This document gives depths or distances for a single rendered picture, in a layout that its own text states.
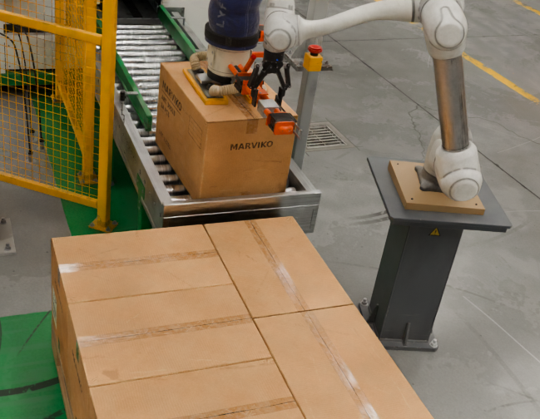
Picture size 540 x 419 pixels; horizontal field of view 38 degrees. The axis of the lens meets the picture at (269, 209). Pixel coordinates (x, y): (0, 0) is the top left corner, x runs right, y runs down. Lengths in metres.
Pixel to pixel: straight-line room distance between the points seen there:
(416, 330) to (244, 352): 1.21
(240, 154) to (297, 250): 0.46
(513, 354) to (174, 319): 1.75
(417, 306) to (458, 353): 0.33
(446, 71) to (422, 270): 0.97
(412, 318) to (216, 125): 1.24
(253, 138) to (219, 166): 0.18
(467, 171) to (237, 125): 0.91
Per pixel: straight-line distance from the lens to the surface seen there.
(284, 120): 2.85
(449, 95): 2.88
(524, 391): 3.68
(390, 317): 3.57
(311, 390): 2.55
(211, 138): 3.15
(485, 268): 4.37
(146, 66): 4.64
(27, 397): 3.23
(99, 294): 2.82
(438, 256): 3.42
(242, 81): 3.12
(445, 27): 2.71
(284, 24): 2.71
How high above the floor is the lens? 2.30
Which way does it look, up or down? 31 degrees down
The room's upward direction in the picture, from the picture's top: 9 degrees clockwise
